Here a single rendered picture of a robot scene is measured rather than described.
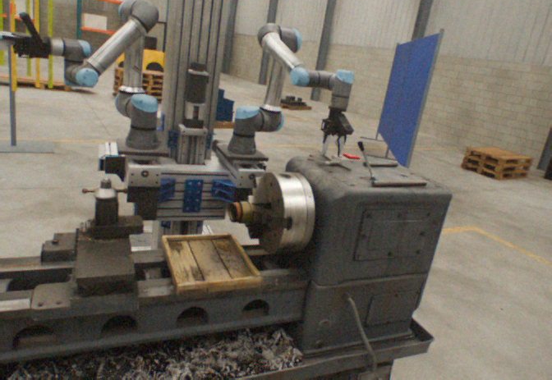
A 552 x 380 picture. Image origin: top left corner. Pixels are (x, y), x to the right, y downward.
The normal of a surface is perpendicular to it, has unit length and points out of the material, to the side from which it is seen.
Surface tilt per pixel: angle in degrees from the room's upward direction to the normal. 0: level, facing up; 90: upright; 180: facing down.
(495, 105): 90
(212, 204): 90
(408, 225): 90
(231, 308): 88
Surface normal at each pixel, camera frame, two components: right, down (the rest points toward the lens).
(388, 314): 0.39, 0.32
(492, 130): -0.85, 0.02
